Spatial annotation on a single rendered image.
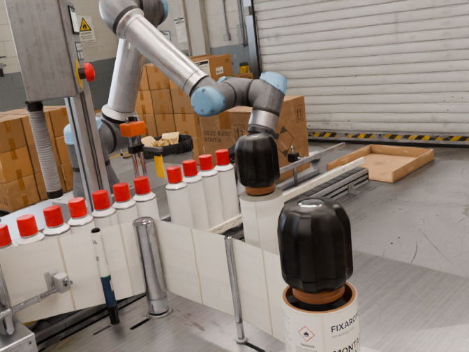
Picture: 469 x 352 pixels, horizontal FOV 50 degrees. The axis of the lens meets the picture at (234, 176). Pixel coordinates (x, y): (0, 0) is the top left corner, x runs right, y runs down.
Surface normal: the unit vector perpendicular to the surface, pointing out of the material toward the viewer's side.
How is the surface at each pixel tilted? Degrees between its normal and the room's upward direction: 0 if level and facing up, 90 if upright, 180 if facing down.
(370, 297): 0
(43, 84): 90
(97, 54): 90
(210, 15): 90
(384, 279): 0
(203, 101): 90
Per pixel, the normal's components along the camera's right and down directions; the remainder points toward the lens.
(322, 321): -0.10, 0.29
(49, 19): 0.17, 0.25
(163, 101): -0.57, 0.29
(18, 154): 0.81, 0.02
